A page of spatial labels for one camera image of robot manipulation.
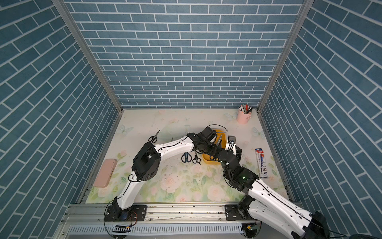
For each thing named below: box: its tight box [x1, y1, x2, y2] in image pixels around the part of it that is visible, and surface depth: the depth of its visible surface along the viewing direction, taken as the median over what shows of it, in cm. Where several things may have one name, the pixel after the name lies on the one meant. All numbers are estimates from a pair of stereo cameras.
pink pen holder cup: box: [236, 104, 253, 125], surface depth 110 cm
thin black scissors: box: [192, 154, 201, 165], surface depth 95 cm
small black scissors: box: [148, 129, 161, 144], surface depth 104 cm
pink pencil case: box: [93, 158, 118, 188], surface depth 88 cm
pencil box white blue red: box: [255, 147, 269, 178], surface depth 93 cm
